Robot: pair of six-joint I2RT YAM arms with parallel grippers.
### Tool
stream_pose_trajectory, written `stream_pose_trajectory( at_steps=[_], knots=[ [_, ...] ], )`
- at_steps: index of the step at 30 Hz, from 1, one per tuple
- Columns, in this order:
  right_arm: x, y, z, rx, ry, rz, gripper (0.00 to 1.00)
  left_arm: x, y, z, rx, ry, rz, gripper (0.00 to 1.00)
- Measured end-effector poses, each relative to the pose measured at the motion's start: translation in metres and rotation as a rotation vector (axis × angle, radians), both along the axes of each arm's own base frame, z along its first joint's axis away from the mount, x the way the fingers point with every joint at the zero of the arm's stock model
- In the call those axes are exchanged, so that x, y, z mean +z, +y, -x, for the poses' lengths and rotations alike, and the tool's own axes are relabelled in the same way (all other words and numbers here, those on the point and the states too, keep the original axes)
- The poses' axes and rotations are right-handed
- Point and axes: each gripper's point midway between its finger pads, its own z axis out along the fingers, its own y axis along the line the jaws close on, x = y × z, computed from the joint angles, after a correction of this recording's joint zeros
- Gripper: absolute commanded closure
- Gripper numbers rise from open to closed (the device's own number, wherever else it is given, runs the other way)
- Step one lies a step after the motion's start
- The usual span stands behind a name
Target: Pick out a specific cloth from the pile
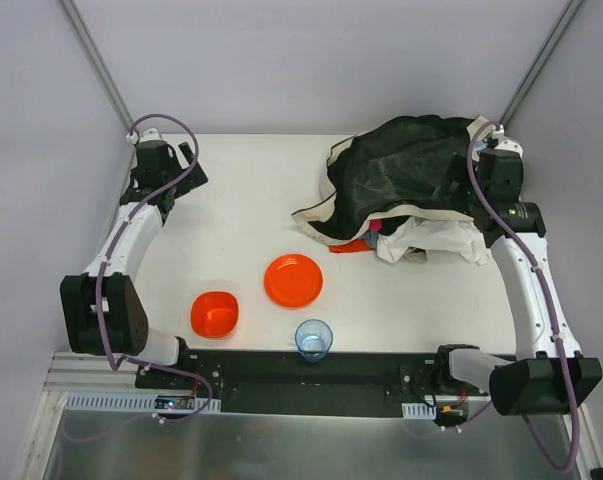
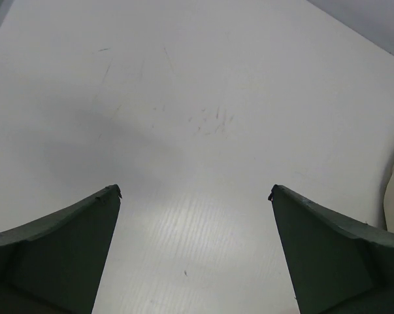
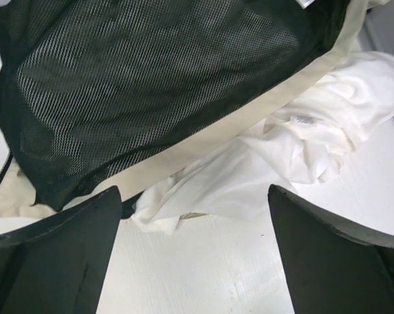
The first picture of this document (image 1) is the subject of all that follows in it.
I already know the black and cream mesh jacket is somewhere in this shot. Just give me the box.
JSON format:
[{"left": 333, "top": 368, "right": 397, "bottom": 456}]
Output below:
[{"left": 292, "top": 115, "right": 492, "bottom": 246}]

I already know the orange cloth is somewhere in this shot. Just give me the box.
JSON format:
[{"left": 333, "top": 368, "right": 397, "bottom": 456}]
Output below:
[{"left": 329, "top": 238, "right": 375, "bottom": 254}]

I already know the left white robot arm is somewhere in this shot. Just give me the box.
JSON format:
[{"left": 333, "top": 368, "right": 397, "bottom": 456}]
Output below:
[{"left": 60, "top": 129, "right": 208, "bottom": 366}]

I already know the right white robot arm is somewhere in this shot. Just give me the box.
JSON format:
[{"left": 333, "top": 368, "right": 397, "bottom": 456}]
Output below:
[{"left": 438, "top": 125, "right": 603, "bottom": 416}]

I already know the white cloth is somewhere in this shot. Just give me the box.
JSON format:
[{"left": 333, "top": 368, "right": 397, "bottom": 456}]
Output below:
[{"left": 376, "top": 217, "right": 490, "bottom": 265}]

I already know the pink cloth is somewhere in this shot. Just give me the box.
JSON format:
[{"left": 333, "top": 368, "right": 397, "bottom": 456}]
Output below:
[{"left": 369, "top": 219, "right": 383, "bottom": 232}]

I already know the light blue cloth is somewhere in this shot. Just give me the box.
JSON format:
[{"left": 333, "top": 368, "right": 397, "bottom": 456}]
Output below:
[{"left": 362, "top": 230, "right": 379, "bottom": 250}]

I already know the orange bowl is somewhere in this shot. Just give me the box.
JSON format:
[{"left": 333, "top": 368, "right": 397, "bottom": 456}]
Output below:
[{"left": 190, "top": 291, "right": 239, "bottom": 339}]

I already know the orange plate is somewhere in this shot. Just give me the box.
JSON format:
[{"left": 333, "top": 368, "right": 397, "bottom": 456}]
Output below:
[{"left": 264, "top": 254, "right": 323, "bottom": 309}]

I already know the blue transparent cup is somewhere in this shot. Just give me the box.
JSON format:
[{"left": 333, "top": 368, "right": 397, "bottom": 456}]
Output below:
[{"left": 294, "top": 319, "right": 334, "bottom": 362}]

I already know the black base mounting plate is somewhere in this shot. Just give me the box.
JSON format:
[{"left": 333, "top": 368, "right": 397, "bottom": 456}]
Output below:
[{"left": 134, "top": 349, "right": 517, "bottom": 416}]

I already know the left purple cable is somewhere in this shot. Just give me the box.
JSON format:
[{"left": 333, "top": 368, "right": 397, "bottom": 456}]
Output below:
[{"left": 60, "top": 113, "right": 215, "bottom": 444}]

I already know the purple cable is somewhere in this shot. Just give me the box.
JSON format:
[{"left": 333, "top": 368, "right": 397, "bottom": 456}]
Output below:
[
  {"left": 60, "top": 113, "right": 215, "bottom": 444},
  {"left": 403, "top": 119, "right": 581, "bottom": 472}
]

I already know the left aluminium corner post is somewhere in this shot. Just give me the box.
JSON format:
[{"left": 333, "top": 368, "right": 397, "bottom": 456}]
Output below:
[{"left": 57, "top": 0, "right": 133, "bottom": 131}]

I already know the aluminium corner post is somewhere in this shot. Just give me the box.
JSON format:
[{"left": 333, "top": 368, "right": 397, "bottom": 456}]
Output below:
[
  {"left": 500, "top": 0, "right": 588, "bottom": 127},
  {"left": 57, "top": 0, "right": 133, "bottom": 131}
]

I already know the right aluminium corner post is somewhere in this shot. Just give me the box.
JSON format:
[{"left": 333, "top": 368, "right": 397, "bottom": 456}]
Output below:
[{"left": 500, "top": 0, "right": 588, "bottom": 127}]

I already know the aluminium frame rail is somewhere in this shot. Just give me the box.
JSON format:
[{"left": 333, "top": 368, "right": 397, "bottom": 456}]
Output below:
[{"left": 44, "top": 352, "right": 137, "bottom": 392}]

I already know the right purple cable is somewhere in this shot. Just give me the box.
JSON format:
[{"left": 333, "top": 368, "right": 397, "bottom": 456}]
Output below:
[{"left": 403, "top": 119, "right": 581, "bottom": 472}]

